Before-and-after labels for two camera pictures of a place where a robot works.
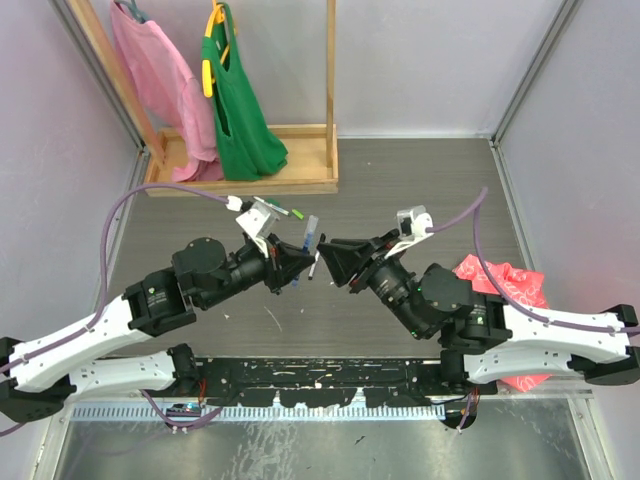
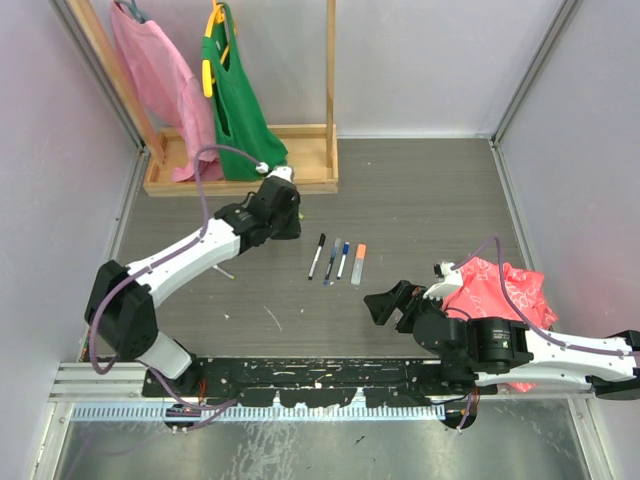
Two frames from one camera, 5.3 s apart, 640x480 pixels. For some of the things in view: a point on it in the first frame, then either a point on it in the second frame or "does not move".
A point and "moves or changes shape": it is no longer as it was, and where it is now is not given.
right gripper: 344,257 -> 381,304
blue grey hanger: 139,14 does not move
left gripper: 284,263 -> 293,230
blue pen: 305,250 moves or changes shape
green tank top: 250,148 does not move
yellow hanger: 217,16 does not move
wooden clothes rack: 312,151 does not move
